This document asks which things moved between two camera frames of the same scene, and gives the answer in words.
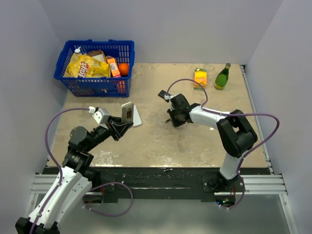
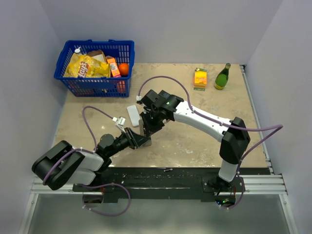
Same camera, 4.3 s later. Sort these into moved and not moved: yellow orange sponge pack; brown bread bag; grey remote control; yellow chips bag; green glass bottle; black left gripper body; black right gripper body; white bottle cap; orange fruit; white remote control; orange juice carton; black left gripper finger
Moved: black left gripper body; black right gripper body; black left gripper finger; grey remote control
Not moved: white remote control; yellow orange sponge pack; white bottle cap; orange fruit; brown bread bag; green glass bottle; orange juice carton; yellow chips bag
